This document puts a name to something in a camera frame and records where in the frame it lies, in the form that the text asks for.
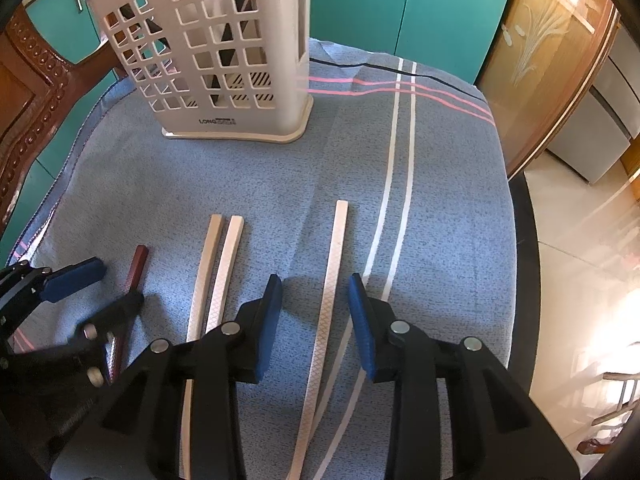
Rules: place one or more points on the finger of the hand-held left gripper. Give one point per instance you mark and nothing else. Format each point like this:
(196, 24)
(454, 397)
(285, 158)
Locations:
(117, 310)
(75, 275)

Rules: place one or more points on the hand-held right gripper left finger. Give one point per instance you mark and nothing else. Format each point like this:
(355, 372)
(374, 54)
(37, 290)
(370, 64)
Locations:
(267, 320)

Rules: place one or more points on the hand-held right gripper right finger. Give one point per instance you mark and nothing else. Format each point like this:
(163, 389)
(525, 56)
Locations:
(362, 325)

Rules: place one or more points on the red-brown chopstick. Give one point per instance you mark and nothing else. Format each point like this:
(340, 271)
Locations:
(137, 265)

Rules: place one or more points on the white plastic utensil holder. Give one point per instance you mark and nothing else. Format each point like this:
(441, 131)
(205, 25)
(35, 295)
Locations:
(295, 60)

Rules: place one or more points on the dark brown chopstick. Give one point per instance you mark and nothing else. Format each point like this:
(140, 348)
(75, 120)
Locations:
(151, 25)

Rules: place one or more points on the black chopstick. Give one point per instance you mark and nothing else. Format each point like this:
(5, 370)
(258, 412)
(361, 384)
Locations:
(244, 0)

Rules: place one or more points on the blue striped cloth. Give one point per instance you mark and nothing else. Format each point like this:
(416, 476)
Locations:
(425, 210)

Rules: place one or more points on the wooden cabinet with etched glass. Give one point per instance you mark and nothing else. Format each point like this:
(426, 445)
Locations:
(550, 85)

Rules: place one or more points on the teal cabinet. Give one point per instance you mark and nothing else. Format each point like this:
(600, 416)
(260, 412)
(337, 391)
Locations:
(400, 10)

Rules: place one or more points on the wooden furniture frame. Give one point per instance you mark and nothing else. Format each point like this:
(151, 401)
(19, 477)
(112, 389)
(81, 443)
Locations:
(605, 410)

